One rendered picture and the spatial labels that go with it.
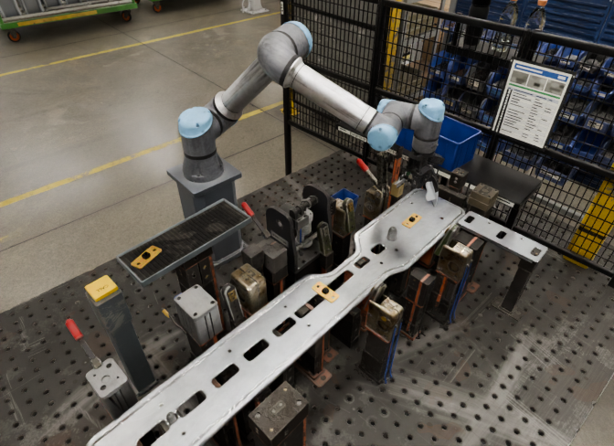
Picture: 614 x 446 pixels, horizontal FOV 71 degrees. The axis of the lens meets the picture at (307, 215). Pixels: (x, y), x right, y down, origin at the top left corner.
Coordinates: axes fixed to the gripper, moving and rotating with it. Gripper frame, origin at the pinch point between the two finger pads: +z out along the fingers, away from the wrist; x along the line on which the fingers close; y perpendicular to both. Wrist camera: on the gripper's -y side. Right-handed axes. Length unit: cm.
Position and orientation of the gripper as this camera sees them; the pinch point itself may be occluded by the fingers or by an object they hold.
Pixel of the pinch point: (416, 196)
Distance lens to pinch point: 152.9
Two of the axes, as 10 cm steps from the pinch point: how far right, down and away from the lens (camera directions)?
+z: 0.0, 7.7, 6.4
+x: 7.2, 4.5, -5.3
